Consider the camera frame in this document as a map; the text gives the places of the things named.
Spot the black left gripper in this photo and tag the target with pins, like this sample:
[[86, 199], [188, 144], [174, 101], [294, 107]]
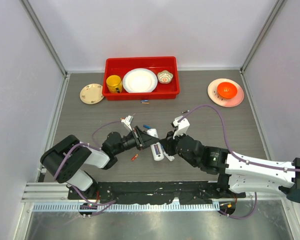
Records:
[[142, 139]]

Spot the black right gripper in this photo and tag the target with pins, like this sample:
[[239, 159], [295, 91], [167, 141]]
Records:
[[168, 142]]

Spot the purple battery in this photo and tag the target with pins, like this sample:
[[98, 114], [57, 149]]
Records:
[[157, 150]]

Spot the white battery cover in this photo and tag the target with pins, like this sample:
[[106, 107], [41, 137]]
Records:
[[170, 158]]

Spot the white remote control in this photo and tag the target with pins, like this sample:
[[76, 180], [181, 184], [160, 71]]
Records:
[[153, 132]]

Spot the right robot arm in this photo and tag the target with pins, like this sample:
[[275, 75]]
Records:
[[237, 173]]

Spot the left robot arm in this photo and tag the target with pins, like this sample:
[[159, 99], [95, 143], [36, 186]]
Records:
[[65, 159]]

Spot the white plate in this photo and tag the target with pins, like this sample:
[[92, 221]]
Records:
[[140, 80]]

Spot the pink plate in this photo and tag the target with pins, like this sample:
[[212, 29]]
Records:
[[217, 99]]

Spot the small flower bowl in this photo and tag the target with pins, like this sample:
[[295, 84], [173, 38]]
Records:
[[165, 77]]

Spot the red plastic bin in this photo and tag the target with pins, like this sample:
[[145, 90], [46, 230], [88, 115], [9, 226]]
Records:
[[120, 66]]

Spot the yellow mug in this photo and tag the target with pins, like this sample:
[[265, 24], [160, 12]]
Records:
[[114, 84]]

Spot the beige floral plate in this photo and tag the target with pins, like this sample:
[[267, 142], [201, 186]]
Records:
[[91, 94]]

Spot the orange bowl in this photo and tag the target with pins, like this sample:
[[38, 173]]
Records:
[[227, 90]]

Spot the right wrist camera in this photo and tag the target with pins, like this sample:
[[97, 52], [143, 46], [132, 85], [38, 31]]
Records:
[[180, 125]]

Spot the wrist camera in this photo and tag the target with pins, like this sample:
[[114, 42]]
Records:
[[180, 125], [127, 122]]

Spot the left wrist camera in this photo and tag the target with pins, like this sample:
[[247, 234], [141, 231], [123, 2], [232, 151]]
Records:
[[127, 122]]

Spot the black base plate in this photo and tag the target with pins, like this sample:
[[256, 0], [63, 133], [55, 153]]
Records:
[[158, 192]]

